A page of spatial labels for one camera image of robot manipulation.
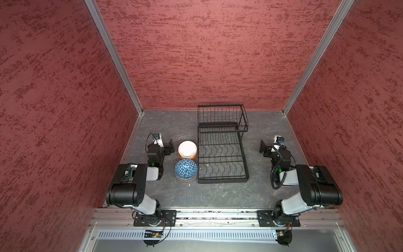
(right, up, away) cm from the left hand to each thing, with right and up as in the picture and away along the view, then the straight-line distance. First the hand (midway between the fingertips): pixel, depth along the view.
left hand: (164, 142), depth 94 cm
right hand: (+64, 0, -1) cm, 64 cm away
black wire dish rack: (+35, -7, +1) cm, 36 cm away
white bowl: (+15, -3, -2) cm, 15 cm away
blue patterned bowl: (+15, -14, -11) cm, 23 cm away
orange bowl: (+18, -8, -6) cm, 21 cm away
